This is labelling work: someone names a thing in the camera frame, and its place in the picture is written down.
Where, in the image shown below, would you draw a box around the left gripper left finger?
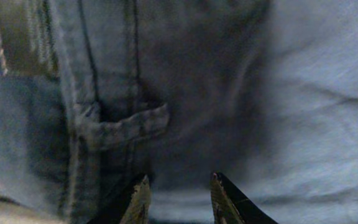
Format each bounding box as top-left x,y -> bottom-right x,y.
88,174 -> 151,224

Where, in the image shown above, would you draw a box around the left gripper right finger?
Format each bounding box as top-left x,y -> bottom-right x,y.
210,172 -> 278,224

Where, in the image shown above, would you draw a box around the dark blue denim shorts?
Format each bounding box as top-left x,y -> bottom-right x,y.
0,0 -> 358,223

